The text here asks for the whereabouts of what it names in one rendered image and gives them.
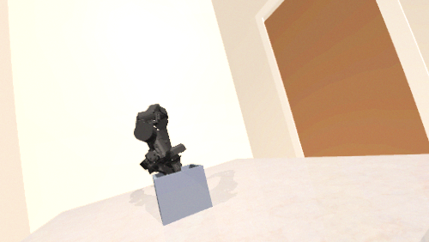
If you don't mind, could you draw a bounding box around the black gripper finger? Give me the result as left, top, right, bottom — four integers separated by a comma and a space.
165, 155, 181, 173
156, 166, 173, 176

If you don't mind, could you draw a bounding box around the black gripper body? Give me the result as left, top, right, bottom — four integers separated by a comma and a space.
148, 138, 186, 174

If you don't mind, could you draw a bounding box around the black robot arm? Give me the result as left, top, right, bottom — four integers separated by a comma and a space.
134, 103, 172, 170

